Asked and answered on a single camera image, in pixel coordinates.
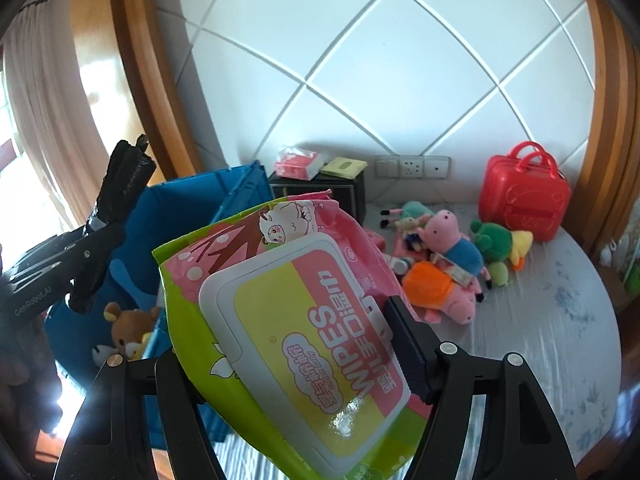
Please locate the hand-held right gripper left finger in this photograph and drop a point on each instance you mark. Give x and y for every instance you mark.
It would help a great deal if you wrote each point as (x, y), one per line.
(170, 375)

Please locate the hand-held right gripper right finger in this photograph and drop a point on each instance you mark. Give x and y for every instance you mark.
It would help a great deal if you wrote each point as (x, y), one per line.
(410, 350)

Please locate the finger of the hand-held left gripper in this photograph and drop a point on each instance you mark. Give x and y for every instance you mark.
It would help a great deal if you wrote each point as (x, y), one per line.
(92, 270)
(45, 255)

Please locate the brown bear plush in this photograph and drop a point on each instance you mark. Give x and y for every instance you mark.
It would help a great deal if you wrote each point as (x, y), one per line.
(132, 330)

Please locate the black bundle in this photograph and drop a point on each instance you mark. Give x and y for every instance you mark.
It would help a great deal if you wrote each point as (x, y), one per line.
(122, 180)

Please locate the pink green wet wipes pack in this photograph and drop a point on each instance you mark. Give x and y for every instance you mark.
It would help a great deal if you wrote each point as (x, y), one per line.
(280, 310)

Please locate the blue plastic storage crate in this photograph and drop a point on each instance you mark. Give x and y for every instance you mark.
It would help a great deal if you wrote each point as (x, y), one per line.
(235, 190)

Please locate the pig plush with orange dress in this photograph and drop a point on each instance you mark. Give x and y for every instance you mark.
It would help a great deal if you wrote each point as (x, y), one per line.
(430, 282)

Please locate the pig plush with blue body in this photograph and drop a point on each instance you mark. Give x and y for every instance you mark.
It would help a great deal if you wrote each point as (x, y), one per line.
(465, 252)

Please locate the green frog plush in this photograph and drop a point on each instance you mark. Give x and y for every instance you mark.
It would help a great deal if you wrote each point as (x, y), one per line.
(492, 240)

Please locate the pig plush with teal dress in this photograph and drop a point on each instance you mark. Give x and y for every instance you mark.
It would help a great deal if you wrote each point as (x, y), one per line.
(412, 210)

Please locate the beige curtain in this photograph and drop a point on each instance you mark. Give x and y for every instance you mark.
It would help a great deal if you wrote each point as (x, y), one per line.
(45, 110)

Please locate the yellow duck plush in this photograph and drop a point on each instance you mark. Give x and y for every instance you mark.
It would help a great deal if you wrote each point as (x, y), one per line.
(520, 242)

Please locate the black gift box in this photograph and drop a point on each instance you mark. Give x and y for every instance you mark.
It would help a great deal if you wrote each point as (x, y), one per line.
(345, 195)

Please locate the red toy suitcase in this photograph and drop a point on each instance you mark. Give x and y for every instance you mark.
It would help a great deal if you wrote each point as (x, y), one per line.
(520, 200)

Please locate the yellow flat packet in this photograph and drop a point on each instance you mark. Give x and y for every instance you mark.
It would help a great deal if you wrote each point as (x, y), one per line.
(345, 166)

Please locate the small white figurine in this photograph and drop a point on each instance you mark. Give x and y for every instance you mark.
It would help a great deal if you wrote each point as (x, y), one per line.
(607, 255)

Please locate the green plastic cup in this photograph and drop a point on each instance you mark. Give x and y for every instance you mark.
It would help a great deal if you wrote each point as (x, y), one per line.
(632, 275)

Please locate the white five-hole wall socket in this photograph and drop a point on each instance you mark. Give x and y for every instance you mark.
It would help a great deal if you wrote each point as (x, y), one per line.
(411, 166)

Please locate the white wall switch plate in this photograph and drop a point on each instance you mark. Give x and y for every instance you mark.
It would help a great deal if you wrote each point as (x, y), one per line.
(387, 167)

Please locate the white wall socket plate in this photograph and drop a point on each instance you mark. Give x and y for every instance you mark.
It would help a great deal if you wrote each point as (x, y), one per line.
(437, 166)

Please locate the wooden wall trim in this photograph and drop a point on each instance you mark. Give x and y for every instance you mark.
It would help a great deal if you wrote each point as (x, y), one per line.
(610, 135)
(145, 60)

